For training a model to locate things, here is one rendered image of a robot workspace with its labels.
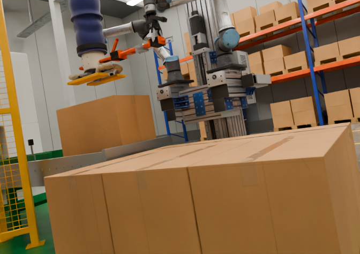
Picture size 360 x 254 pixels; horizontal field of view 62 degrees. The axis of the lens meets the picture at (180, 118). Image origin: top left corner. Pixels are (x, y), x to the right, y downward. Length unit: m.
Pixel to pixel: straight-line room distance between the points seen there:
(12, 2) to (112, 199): 11.63
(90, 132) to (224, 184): 1.45
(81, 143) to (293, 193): 1.71
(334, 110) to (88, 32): 7.30
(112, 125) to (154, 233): 1.08
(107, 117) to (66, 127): 0.42
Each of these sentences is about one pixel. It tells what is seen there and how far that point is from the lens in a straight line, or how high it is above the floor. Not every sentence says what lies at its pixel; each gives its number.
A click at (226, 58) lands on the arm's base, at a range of 2.21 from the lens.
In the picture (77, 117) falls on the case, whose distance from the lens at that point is 2.28.
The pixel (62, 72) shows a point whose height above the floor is 1.89.
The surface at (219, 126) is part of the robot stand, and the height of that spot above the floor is 0.61.
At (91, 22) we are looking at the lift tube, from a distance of 2.40.
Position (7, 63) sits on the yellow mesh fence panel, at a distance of 2.52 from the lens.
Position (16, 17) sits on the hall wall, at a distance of 12.37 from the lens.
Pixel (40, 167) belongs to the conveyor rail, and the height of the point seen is 0.54.
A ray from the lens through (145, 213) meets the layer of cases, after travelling 1.11.
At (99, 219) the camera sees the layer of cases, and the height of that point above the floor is 0.36.
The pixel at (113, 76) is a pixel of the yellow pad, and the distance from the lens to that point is 2.33.
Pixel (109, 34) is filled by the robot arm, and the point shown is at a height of 1.53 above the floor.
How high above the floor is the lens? 0.67
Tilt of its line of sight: 1 degrees up
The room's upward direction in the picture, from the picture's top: 10 degrees counter-clockwise
